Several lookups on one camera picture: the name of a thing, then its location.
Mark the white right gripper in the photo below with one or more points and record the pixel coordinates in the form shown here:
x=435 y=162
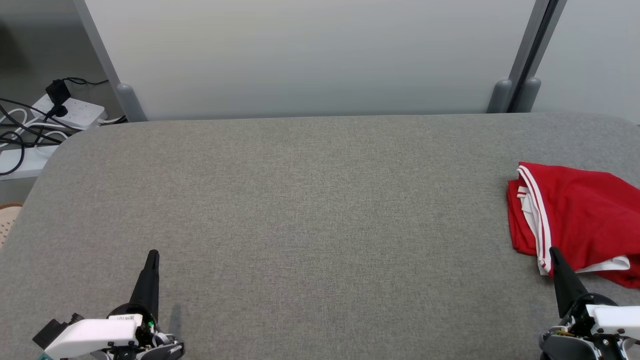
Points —
x=615 y=320

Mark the red jersey with white sleeves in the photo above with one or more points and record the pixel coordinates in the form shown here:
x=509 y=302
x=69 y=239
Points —
x=585 y=210

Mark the black power adapter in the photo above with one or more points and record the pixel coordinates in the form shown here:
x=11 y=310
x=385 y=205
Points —
x=57 y=92

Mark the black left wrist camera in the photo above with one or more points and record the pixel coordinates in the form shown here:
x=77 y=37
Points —
x=50 y=334

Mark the grey partition post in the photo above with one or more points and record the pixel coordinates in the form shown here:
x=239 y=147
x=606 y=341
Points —
x=131 y=102
x=530 y=95
x=500 y=97

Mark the wide white partition panel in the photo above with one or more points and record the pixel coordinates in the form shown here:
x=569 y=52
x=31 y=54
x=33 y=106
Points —
x=310 y=55

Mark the beige perforated laundry basket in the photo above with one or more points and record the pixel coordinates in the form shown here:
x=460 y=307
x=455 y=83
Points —
x=7 y=225

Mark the narrow white partition panel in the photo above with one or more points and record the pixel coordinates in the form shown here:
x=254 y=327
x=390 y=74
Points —
x=600 y=55

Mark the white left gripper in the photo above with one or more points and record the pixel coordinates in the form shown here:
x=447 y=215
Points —
x=95 y=335

